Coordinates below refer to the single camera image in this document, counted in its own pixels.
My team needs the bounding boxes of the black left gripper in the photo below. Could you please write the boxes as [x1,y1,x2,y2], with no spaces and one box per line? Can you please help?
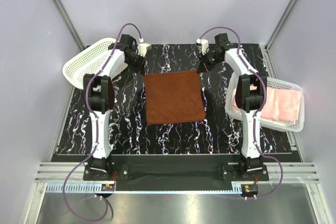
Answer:
[124,52,146,76]

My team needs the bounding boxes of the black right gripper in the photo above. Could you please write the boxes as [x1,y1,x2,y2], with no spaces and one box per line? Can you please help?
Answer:
[197,50,222,74]

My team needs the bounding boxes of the brown towel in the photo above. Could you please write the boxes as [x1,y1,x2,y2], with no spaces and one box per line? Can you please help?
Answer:
[144,70,206,125]

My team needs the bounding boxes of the pink towel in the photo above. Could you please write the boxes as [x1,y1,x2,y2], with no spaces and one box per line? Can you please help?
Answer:
[232,84,302,122]

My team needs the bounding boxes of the white towel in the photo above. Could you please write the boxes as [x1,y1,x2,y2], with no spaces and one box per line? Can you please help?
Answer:
[225,101,305,132]

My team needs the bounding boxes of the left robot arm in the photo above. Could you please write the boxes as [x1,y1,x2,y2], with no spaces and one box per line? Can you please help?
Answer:
[83,34,151,180]

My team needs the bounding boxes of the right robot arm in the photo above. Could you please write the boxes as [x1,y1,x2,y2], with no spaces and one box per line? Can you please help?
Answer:
[196,33,267,180]

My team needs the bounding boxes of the white perforated basket left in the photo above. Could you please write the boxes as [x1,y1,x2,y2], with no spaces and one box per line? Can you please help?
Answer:
[62,38,128,90]

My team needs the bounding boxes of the white perforated basket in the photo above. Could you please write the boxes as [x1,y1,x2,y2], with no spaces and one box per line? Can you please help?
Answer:
[225,73,305,132]
[62,38,128,90]

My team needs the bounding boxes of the white perforated basket right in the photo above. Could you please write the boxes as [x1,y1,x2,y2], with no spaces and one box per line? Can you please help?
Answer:
[225,73,305,132]

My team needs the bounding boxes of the right controller board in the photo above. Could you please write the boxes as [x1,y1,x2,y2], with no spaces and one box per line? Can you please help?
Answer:
[241,184,259,197]

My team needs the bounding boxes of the controller board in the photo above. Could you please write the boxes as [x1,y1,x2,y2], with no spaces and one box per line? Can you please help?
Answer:
[101,182,116,192]
[241,184,259,197]

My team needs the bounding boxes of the left controller board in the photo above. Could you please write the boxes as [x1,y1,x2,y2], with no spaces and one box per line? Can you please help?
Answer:
[101,182,116,192]

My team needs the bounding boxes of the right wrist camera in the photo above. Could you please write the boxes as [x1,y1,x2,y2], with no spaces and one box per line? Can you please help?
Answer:
[196,38,209,55]

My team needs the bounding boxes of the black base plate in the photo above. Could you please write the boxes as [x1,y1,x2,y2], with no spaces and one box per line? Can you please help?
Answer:
[83,154,269,193]

